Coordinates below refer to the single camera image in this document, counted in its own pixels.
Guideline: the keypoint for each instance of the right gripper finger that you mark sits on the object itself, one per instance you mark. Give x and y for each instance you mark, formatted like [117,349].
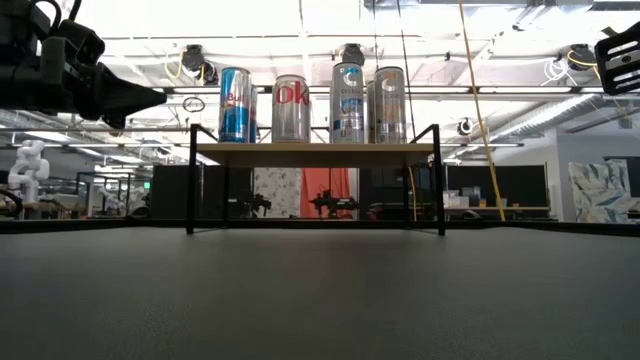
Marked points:
[622,60]

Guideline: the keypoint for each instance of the sugarfree Red Bull can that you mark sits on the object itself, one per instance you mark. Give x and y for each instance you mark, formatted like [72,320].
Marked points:
[234,107]

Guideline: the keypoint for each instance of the white-topped silver can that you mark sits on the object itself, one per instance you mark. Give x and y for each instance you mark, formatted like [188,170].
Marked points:
[291,112]

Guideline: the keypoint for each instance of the grey can with dark top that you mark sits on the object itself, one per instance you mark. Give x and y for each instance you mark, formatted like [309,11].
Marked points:
[347,105]

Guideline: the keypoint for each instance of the slim silver can red text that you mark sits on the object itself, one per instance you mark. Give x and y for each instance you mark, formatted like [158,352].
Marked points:
[391,107]

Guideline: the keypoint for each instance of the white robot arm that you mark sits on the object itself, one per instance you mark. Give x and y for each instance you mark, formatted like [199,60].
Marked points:
[30,170]

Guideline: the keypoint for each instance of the wooden shelf with black legs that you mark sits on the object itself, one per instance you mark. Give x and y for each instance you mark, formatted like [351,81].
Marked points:
[315,154]

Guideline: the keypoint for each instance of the black partition panel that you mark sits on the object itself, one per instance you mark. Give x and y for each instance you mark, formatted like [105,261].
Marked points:
[170,190]
[520,185]

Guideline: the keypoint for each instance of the long ceiling light strip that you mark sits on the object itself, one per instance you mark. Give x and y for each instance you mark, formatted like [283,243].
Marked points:
[525,90]

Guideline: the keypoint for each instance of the white blue patterned sheet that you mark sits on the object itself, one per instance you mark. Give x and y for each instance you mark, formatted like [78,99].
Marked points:
[600,190]

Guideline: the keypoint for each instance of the small black device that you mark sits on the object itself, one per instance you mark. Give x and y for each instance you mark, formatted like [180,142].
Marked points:
[252,204]
[334,203]

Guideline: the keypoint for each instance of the white floral patterned sheet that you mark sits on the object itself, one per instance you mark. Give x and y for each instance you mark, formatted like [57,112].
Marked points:
[280,187]

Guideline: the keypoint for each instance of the orange red panel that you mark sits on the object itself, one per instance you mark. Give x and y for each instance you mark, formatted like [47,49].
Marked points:
[320,182]

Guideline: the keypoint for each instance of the black table mat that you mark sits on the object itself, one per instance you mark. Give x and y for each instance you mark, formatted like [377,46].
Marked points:
[400,300]

